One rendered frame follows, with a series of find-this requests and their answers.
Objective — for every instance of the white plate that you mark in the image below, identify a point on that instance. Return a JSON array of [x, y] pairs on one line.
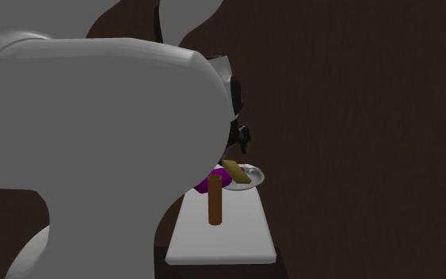
[[256, 180]]

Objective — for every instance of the brown cylinder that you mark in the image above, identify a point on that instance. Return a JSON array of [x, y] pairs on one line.
[[215, 201]]

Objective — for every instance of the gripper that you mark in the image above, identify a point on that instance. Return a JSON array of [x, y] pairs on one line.
[[241, 135]]

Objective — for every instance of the purple bowl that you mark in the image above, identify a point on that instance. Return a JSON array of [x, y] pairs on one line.
[[202, 186]]

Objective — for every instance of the olive rectangular block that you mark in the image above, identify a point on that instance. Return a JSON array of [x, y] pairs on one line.
[[238, 173]]

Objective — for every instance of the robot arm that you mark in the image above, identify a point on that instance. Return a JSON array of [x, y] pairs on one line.
[[103, 127]]

